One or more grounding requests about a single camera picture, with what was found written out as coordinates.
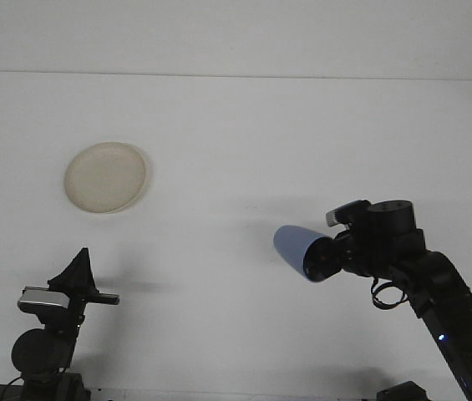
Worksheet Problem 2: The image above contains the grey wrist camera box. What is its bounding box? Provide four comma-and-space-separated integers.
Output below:
17, 286, 72, 312
326, 200, 366, 228

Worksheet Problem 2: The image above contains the pale blue cup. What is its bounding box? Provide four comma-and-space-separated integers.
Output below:
272, 224, 345, 285

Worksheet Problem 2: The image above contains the pale round plate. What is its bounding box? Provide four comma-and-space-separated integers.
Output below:
63, 141, 152, 216

